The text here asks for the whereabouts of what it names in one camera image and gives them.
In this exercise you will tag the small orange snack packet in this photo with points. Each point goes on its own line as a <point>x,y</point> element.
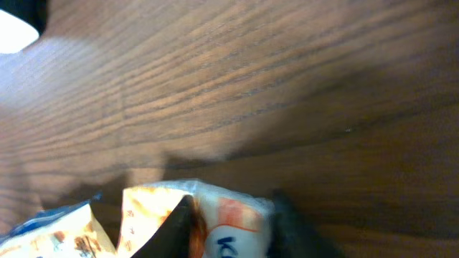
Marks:
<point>226,224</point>

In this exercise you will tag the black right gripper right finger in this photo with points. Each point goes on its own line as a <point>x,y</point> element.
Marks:
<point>294,236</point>

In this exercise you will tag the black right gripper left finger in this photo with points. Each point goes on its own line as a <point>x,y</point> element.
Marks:
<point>172,238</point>

